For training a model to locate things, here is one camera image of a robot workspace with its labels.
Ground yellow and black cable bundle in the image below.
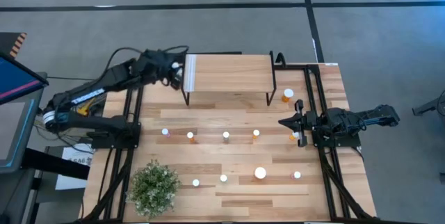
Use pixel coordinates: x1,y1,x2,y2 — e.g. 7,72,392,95
34,97,97,154

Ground blue computer monitor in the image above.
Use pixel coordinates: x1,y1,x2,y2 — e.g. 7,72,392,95
0,51,49,106

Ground black equipment cart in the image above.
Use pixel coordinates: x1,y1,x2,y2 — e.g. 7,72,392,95
0,147,91,224

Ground black orange striped hazard block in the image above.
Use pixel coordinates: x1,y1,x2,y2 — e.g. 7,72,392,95
0,32,28,60

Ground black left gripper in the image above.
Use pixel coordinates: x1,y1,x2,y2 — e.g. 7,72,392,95
138,49,186,90

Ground large orange medicine bottle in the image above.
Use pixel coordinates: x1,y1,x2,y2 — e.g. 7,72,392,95
281,88,295,104

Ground grey panel with blue edge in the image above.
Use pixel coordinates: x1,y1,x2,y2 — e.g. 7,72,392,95
0,98,38,175

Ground white paper sign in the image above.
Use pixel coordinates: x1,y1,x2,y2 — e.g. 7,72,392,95
55,143,95,191

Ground green artificial potted plant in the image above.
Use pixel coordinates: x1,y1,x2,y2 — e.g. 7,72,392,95
127,159,181,220

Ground black floor cable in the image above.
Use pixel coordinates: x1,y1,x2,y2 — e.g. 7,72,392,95
47,75,107,81

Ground wooden shelf with black legs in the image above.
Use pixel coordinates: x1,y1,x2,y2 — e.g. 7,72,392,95
180,50,278,107

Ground black aluminium table frame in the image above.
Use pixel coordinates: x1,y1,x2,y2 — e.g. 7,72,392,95
79,63,380,223

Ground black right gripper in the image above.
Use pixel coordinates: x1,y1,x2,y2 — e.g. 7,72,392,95
278,99,327,147

